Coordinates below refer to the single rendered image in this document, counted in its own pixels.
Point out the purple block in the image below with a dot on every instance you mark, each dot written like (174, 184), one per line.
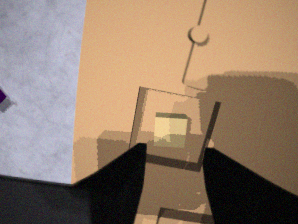
(2, 96)

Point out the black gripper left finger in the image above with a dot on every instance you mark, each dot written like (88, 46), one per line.
(109, 196)

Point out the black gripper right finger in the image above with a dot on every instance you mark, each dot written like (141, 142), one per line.
(237, 195)

